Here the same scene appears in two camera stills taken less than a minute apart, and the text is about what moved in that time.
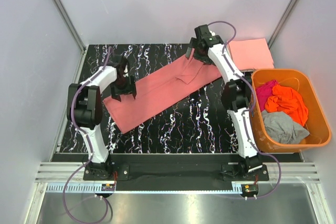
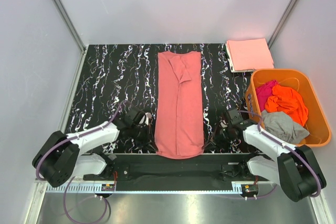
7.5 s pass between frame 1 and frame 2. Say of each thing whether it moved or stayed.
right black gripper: moved
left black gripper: moved
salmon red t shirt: moved
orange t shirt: stayed
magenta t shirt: stayed
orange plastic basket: stayed
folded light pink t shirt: stayed
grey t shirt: stayed
